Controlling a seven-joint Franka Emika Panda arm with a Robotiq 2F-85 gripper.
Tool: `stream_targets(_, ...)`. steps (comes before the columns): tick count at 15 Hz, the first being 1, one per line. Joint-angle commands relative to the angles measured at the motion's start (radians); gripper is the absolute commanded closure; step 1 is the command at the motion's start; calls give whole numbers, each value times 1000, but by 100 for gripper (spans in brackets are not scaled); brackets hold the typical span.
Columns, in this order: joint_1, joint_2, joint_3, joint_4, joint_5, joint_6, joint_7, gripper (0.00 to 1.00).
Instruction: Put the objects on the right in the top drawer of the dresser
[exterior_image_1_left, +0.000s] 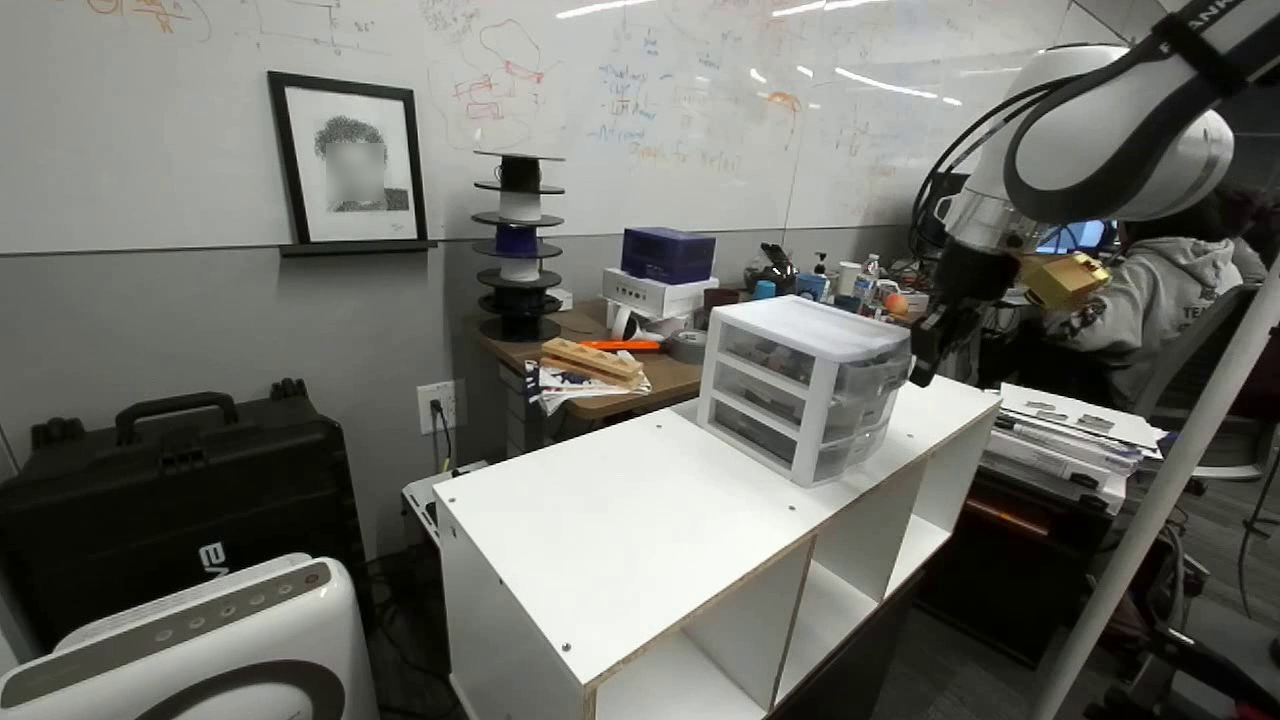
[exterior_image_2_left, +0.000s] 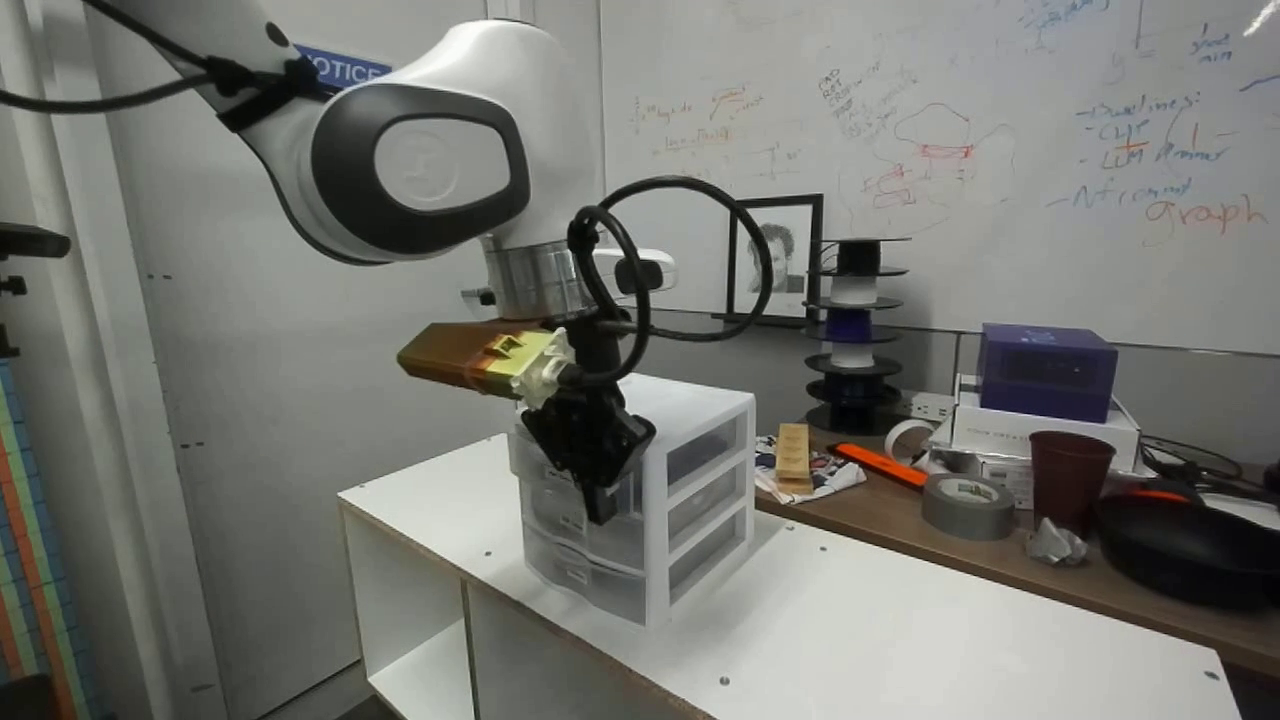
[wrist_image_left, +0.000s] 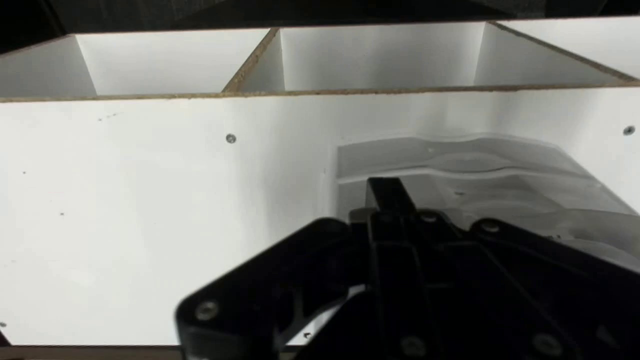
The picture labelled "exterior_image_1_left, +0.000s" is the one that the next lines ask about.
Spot purple box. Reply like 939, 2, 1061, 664
619, 225, 719, 289

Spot brown wooden desk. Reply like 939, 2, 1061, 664
475, 303, 712, 431

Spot white air purifier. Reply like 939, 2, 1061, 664
0, 550, 385, 720

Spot orange utility knife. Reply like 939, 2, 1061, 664
586, 330, 667, 359

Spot stack of filament spools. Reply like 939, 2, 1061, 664
467, 147, 573, 344

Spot yellow taped wrist camera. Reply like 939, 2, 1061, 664
1017, 247, 1115, 318

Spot white shelf cabinet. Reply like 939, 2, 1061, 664
401, 371, 1004, 720

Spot white wall outlet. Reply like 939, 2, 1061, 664
418, 376, 461, 436

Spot wall whiteboard with writing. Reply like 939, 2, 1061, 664
0, 0, 1074, 257

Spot white plastic drawer unit frame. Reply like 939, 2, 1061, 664
697, 293, 921, 489

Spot stack of white papers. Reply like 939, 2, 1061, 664
979, 380, 1174, 515

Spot clear drawer with clutter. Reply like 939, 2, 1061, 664
707, 314, 915, 405

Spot seated person in grey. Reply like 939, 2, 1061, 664
1065, 184, 1280, 405

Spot clear plastic drawer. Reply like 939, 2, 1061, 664
707, 397, 903, 489
707, 354, 912, 447

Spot black hard carrying case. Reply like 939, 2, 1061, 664
0, 376, 370, 656

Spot lit computer monitor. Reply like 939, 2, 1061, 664
1031, 214, 1121, 259

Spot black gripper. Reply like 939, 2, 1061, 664
910, 240, 1023, 392

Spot white cardboard box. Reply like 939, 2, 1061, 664
600, 265, 723, 338

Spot loose printed papers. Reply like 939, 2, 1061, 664
529, 354, 656, 420

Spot black framed portrait picture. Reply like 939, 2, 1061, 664
269, 69, 440, 259

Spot white slanted pole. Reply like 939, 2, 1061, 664
1023, 252, 1280, 720

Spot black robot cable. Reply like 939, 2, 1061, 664
910, 0, 1280, 265

